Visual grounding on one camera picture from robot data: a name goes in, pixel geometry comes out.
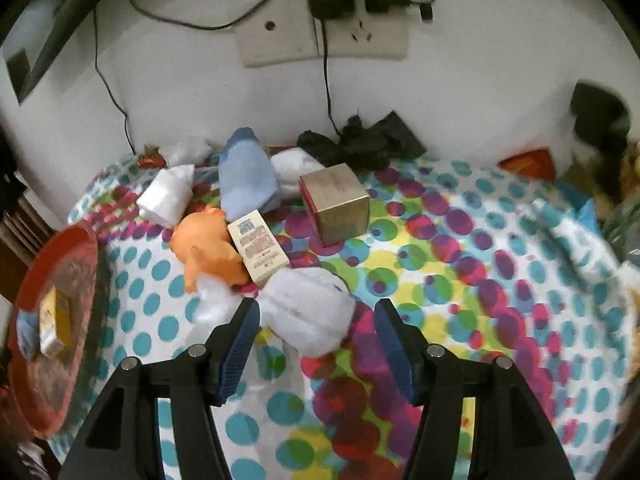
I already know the red round tray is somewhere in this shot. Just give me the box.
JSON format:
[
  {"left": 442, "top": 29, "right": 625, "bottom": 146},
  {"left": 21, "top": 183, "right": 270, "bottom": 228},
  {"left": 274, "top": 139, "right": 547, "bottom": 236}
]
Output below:
[{"left": 6, "top": 221, "right": 111, "bottom": 439}]

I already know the yellow cartoon carton box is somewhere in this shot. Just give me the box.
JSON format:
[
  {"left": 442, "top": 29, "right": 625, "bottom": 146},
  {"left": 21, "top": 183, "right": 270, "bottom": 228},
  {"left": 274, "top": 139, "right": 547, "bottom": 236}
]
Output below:
[{"left": 39, "top": 286, "right": 72, "bottom": 359}]

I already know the light blue sock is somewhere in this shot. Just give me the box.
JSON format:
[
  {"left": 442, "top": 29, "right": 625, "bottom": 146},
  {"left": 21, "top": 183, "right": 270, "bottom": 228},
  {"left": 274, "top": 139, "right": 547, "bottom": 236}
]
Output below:
[{"left": 16, "top": 309, "right": 40, "bottom": 361}]

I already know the orange plush toy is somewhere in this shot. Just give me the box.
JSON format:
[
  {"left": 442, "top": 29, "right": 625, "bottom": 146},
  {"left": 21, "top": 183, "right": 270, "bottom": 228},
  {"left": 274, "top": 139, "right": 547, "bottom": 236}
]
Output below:
[{"left": 168, "top": 206, "right": 250, "bottom": 292}]

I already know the white sock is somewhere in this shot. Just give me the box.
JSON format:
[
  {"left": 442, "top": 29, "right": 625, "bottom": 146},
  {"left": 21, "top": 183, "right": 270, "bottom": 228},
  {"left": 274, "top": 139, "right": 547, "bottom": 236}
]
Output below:
[
  {"left": 257, "top": 268, "right": 356, "bottom": 359},
  {"left": 137, "top": 165, "right": 195, "bottom": 229}
]

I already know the small beige cosmetic box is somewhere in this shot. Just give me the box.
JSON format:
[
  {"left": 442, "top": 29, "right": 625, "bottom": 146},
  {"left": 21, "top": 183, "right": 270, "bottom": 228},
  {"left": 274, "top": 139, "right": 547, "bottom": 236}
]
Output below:
[{"left": 228, "top": 210, "right": 290, "bottom": 287}]

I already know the blue sock pair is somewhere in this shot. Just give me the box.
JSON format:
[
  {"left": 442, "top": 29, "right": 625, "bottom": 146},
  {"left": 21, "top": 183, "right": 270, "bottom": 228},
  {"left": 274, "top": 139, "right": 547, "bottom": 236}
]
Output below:
[{"left": 218, "top": 127, "right": 281, "bottom": 222}]

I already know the brown square cream box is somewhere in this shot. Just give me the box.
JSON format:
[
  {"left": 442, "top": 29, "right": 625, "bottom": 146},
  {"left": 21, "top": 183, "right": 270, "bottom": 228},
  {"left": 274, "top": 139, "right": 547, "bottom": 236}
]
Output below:
[{"left": 298, "top": 164, "right": 370, "bottom": 246}]

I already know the white sock ball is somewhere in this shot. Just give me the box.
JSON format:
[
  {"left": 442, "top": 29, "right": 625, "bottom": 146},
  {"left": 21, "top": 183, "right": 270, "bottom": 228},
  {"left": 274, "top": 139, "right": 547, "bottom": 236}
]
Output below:
[{"left": 270, "top": 148, "right": 324, "bottom": 200}]

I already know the colourful polka dot cloth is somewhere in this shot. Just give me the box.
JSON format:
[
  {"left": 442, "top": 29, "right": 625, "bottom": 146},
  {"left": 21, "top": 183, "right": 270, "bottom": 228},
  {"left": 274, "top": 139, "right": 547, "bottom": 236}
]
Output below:
[{"left": 46, "top": 152, "right": 637, "bottom": 480}]

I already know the clear plastic bag pile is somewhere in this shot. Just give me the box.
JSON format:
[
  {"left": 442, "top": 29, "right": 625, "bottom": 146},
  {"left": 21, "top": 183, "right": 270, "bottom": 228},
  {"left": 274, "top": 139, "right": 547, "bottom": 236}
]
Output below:
[{"left": 603, "top": 193, "right": 640, "bottom": 266}]

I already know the orange red packet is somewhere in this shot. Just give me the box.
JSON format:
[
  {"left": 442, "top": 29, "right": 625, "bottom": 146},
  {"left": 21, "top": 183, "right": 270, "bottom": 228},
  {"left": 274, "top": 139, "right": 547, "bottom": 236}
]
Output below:
[{"left": 498, "top": 148, "right": 556, "bottom": 181}]

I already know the small red wrapper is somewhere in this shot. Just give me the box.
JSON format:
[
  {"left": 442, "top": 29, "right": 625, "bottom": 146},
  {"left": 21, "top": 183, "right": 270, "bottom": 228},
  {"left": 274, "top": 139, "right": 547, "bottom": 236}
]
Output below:
[{"left": 136, "top": 145, "right": 166, "bottom": 169}]

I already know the white crumpled tissue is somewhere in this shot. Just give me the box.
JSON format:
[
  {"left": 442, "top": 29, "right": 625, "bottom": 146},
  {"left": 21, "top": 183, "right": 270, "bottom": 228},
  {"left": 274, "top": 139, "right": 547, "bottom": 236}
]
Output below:
[{"left": 158, "top": 139, "right": 213, "bottom": 168}]

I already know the black crumpled plastic bag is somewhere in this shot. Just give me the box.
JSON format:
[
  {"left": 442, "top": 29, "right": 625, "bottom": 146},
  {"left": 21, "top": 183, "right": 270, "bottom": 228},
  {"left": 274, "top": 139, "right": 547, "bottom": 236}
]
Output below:
[{"left": 296, "top": 112, "right": 426, "bottom": 171}]

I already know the black clamp stand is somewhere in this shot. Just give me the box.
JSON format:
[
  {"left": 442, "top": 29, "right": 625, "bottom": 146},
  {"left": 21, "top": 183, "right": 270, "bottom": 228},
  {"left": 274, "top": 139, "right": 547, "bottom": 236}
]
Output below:
[{"left": 570, "top": 80, "right": 630, "bottom": 197}]

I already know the black cable on wall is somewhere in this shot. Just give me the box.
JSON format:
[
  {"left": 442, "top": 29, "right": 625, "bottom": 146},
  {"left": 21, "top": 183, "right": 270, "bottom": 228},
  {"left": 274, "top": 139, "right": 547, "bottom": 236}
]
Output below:
[{"left": 92, "top": 6, "right": 138, "bottom": 156}]

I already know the white wall socket plate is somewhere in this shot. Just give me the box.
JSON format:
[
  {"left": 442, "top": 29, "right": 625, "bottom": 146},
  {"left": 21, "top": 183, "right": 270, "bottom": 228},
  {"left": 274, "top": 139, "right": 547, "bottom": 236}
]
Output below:
[{"left": 233, "top": 0, "right": 409, "bottom": 67}]

